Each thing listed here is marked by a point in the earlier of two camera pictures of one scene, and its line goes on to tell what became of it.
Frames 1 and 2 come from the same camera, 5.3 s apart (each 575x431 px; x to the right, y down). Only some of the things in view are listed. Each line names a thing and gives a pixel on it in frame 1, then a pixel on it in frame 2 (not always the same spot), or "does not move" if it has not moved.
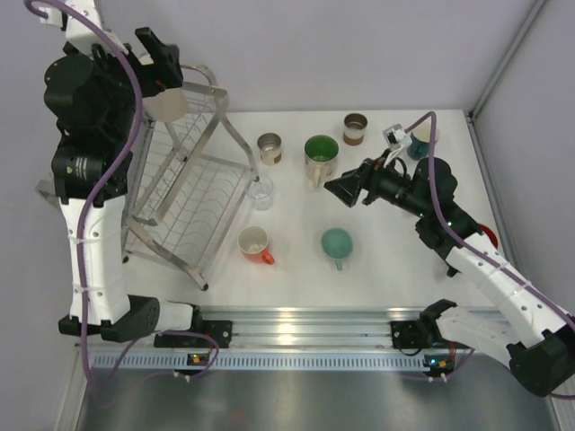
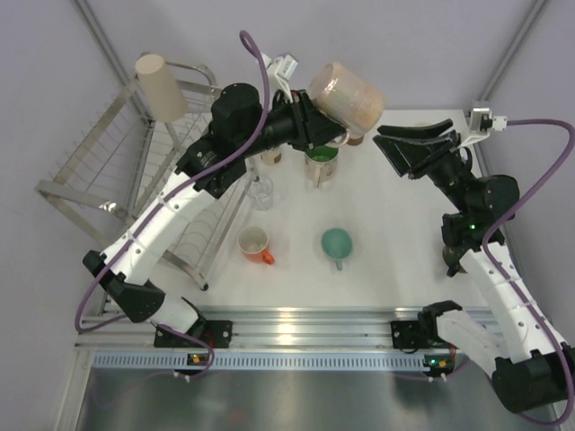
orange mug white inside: x=252 y=241 does not move
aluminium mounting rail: x=295 y=328 does not move
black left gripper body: x=144 y=74 -> x=298 y=110
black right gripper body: x=386 y=184 -> x=445 y=168
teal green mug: x=337 y=243 does not move
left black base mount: x=221 y=330 does not move
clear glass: x=260 y=189 does not move
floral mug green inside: x=321 y=159 does not move
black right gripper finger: x=367 y=167 -> x=429 y=130
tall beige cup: x=167 y=106 does not move
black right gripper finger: x=347 y=188 -> x=403 y=153
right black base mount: x=424 y=332 does not move
